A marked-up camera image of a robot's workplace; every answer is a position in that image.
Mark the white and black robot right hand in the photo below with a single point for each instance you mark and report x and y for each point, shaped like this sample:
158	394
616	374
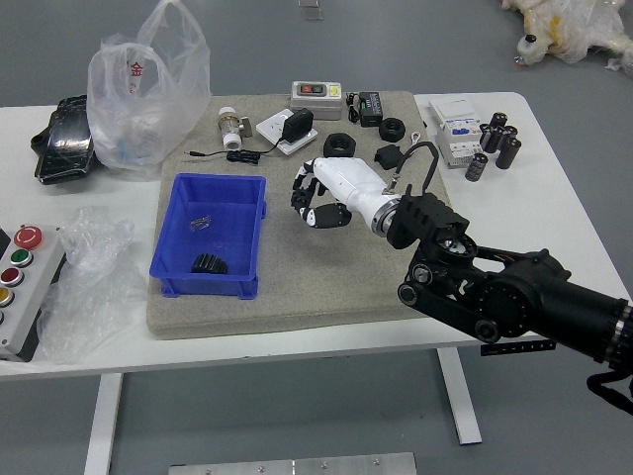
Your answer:
346	180

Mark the big black gear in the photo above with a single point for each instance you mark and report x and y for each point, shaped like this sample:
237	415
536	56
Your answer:
208	264

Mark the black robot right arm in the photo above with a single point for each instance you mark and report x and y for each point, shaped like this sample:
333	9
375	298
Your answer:
519	297

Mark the big black hex nut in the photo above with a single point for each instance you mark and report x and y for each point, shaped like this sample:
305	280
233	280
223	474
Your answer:
330	148

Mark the black round nut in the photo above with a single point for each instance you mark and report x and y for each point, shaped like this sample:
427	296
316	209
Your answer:
385	131

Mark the blue plastic box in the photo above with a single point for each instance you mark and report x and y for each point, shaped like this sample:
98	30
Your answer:
217	213

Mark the grey push button control box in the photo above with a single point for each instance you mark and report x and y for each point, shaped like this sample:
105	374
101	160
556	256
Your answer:
20	292

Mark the black power adapter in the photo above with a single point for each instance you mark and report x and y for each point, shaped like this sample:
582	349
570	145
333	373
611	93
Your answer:
298	123

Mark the grey-brown foam mat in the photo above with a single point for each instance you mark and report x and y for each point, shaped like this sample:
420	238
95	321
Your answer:
321	287

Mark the white circuit breaker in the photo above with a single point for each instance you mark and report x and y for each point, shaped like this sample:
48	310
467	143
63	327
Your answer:
455	128

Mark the brass valve white ends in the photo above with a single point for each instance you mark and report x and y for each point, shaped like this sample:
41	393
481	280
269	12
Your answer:
230	126

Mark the black cylindrical capacitor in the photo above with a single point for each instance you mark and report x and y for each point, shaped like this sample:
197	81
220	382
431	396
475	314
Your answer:
498	120
510	132
476	167
508	154
489	138

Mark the metal floor cover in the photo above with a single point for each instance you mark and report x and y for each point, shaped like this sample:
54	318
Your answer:
310	10

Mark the clear plastic bag red print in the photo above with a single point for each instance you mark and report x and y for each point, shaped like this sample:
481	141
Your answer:
143	109

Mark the black table control panel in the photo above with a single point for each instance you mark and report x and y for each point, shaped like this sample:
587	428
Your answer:
514	349

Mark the white table leg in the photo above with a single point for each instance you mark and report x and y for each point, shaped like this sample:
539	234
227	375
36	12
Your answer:
104	420
460	396

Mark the plush toy in plastic wrap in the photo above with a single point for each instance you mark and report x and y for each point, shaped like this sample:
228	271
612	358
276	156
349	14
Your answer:
569	29

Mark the crumpled clear bubble wrap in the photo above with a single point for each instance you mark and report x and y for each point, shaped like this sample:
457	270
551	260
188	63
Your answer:
89	287

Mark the black plastic tray stack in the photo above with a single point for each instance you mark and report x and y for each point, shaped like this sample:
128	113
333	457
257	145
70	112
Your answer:
64	148

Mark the silver metal plate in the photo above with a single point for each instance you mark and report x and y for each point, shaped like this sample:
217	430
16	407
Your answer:
297	465

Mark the grey switch box red button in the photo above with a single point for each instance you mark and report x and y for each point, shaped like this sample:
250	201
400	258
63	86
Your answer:
316	101

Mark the white wall socket plate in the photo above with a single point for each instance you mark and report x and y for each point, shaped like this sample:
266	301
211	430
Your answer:
271	126

